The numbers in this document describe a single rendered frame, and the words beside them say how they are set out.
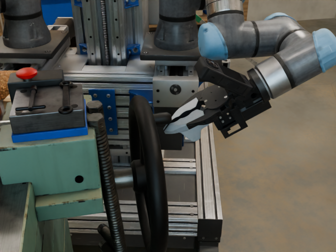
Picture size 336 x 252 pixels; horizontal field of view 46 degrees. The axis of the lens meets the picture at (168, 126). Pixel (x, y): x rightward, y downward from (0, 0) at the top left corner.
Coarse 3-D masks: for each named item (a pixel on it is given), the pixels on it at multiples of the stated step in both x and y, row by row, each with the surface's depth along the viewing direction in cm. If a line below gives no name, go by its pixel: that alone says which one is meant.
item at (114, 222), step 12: (96, 108) 60; (96, 120) 56; (96, 132) 57; (108, 144) 66; (108, 156) 61; (108, 168) 62; (108, 180) 63; (108, 192) 64; (108, 204) 66; (108, 216) 68; (120, 216) 69; (108, 228) 91; (120, 228) 70; (108, 240) 85; (120, 240) 72
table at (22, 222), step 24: (0, 192) 54; (24, 192) 54; (72, 192) 58; (96, 192) 58; (0, 216) 50; (24, 216) 50; (48, 216) 57; (72, 216) 58; (0, 240) 46; (24, 240) 47
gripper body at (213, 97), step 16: (256, 80) 74; (208, 96) 78; (224, 96) 75; (240, 96) 76; (256, 96) 77; (224, 112) 75; (240, 112) 76; (256, 112) 79; (224, 128) 78; (240, 128) 79
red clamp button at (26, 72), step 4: (24, 68) 59; (28, 68) 59; (32, 68) 59; (16, 72) 58; (20, 72) 57; (24, 72) 57; (28, 72) 57; (32, 72) 58; (36, 72) 58; (20, 76) 57; (24, 76) 57; (28, 76) 57; (32, 76) 58
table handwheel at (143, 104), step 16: (128, 112) 76; (144, 112) 62; (128, 128) 81; (144, 128) 60; (144, 144) 59; (144, 160) 58; (160, 160) 58; (128, 176) 69; (144, 176) 68; (160, 176) 57; (144, 192) 69; (160, 192) 57; (144, 208) 80; (160, 208) 58; (144, 224) 77; (160, 224) 58; (144, 240) 73; (160, 240) 60
